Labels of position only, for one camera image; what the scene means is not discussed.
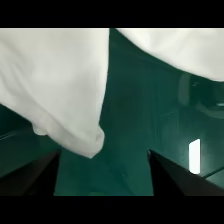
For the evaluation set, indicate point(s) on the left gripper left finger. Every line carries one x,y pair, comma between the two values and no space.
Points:
33,178

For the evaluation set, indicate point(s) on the white shirt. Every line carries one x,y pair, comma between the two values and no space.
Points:
60,86

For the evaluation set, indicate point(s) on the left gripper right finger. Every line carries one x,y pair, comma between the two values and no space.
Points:
173,180

